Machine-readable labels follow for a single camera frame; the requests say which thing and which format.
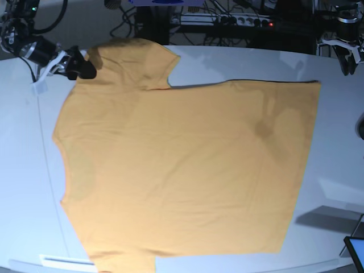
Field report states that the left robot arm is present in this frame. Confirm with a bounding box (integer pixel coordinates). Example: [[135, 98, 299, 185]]
[[312, 1, 363, 76]]

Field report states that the white power strip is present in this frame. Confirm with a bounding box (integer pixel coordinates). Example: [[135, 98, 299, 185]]
[[171, 13, 275, 28]]

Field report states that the tablet on stand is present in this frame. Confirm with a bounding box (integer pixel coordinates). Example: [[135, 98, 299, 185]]
[[340, 214, 363, 273]]

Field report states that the dark round object right edge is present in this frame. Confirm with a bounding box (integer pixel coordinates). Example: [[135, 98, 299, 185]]
[[355, 113, 364, 140]]

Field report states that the orange T-shirt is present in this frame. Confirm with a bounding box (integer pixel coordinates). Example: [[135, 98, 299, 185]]
[[53, 39, 321, 272]]

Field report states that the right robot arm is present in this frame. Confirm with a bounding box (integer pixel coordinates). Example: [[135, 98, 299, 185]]
[[1, 1, 97, 83]]

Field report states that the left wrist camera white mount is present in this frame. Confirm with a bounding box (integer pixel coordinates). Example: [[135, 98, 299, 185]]
[[322, 39, 363, 64]]

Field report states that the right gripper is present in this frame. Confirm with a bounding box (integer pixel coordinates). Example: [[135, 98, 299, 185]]
[[19, 36, 97, 80]]

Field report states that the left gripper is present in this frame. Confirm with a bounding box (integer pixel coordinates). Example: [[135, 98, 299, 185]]
[[334, 16, 360, 76]]

